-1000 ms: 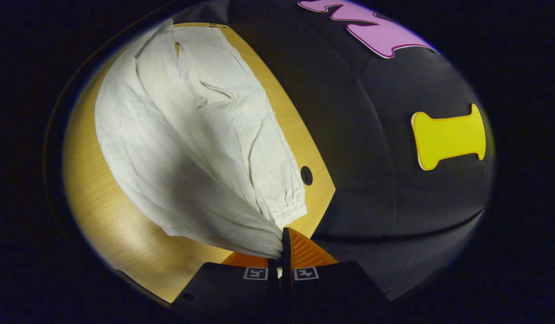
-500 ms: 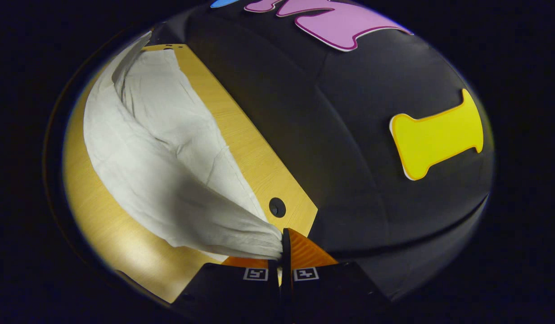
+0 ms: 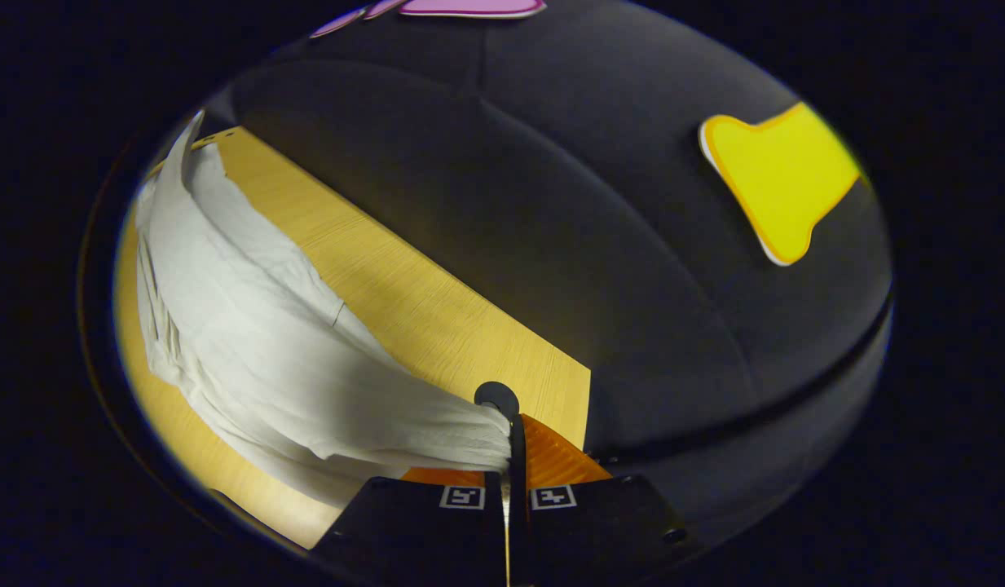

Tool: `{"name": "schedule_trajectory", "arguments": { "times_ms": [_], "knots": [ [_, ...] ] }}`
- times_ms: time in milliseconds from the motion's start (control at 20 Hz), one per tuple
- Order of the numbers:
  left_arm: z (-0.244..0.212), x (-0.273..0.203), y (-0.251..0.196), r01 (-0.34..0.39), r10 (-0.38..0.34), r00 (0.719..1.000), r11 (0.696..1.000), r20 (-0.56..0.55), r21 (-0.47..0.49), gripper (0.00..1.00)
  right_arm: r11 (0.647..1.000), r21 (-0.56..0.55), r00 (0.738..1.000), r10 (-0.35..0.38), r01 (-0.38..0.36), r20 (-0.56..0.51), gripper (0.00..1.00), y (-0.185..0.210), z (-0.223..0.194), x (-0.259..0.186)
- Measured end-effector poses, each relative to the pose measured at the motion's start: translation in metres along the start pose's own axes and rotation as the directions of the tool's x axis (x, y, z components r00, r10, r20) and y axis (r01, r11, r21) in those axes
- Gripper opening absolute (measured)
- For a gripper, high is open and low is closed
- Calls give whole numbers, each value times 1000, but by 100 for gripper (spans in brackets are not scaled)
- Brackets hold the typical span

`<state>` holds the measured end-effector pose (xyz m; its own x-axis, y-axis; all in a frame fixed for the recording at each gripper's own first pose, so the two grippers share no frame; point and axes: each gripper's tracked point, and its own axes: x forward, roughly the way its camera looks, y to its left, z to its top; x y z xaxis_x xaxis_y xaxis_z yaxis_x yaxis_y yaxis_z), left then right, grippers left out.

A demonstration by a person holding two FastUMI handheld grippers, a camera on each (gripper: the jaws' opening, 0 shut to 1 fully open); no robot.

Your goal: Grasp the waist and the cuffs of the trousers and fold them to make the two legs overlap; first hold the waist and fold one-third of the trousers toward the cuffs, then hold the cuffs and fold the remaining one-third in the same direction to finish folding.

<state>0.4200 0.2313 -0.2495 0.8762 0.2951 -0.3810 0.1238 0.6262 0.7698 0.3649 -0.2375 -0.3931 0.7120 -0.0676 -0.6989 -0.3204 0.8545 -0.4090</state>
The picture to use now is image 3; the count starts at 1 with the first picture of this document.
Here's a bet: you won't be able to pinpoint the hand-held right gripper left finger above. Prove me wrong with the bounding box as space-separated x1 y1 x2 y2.
309 465 513 587

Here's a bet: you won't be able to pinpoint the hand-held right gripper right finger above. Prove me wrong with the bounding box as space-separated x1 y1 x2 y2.
509 412 692 587

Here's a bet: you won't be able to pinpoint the white jeans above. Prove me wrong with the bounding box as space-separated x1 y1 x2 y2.
134 110 515 510

